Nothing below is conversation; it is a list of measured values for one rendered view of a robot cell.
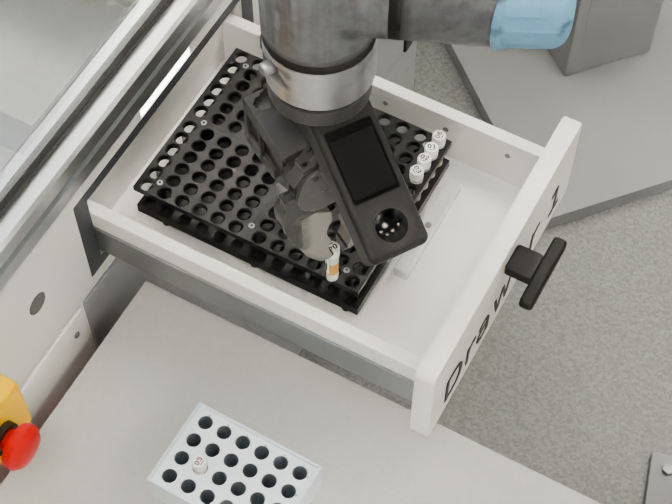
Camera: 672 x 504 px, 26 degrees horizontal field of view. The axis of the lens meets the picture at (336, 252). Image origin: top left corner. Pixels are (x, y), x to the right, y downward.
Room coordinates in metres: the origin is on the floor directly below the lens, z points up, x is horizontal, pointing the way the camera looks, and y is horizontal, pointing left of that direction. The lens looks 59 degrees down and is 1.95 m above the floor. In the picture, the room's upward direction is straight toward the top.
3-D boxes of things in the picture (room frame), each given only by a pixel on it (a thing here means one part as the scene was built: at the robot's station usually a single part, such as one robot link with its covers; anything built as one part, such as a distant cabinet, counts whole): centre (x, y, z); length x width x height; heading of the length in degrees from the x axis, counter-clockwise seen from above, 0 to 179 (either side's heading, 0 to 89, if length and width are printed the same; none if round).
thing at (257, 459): (0.48, 0.09, 0.78); 0.12 x 0.08 x 0.04; 60
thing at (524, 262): (0.62, -0.16, 0.91); 0.07 x 0.04 x 0.01; 151
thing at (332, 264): (0.60, 0.00, 0.96); 0.01 x 0.01 x 0.05
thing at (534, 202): (0.64, -0.14, 0.87); 0.29 x 0.02 x 0.11; 151
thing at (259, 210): (0.73, 0.04, 0.87); 0.22 x 0.18 x 0.06; 61
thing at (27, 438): (0.48, 0.26, 0.88); 0.04 x 0.03 x 0.04; 151
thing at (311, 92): (0.61, 0.01, 1.21); 0.08 x 0.08 x 0.05
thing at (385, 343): (0.74, 0.04, 0.86); 0.40 x 0.26 x 0.06; 61
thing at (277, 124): (0.61, 0.01, 1.12); 0.09 x 0.08 x 0.12; 31
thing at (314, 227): (0.60, 0.03, 1.02); 0.06 x 0.03 x 0.09; 31
